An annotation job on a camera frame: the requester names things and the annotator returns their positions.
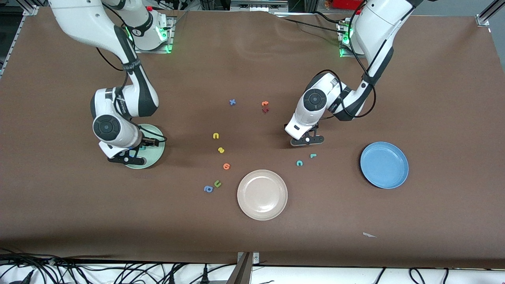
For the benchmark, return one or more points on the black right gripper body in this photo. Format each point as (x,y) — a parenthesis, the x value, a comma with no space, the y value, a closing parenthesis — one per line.
(144,140)

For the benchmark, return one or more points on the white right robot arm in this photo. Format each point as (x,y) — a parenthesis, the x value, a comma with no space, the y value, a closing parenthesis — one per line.
(86,19)

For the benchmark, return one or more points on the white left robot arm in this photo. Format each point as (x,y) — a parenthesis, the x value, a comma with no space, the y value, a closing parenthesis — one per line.
(378,23)

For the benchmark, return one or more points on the light green plate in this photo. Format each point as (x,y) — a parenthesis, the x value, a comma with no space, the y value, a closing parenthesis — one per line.
(156,156)

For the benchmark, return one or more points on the blue foam letter a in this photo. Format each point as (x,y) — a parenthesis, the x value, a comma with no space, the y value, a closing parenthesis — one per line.
(210,190)

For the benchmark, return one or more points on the blue plate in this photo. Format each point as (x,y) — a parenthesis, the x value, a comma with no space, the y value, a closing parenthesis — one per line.
(384,165)

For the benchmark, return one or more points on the beige plate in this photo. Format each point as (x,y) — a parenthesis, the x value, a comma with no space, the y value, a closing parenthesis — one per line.
(262,195)

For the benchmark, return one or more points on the white paper scrap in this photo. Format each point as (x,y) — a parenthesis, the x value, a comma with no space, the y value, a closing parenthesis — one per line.
(369,235)

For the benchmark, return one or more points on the red box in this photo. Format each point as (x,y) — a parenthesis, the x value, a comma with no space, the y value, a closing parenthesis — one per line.
(347,4)

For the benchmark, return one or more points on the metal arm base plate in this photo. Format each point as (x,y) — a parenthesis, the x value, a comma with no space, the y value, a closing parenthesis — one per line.
(345,55)
(171,35)

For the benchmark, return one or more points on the aluminium frame piece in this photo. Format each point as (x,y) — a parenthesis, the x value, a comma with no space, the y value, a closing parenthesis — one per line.
(256,6)

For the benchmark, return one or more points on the small metal bracket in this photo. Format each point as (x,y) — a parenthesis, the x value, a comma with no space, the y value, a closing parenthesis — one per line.
(256,258)

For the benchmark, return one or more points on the grey metal post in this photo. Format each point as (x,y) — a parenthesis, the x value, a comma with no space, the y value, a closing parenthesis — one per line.
(241,270)

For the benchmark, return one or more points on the aluminium frame rail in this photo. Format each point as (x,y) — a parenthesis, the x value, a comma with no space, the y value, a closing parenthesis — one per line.
(487,14)
(29,8)

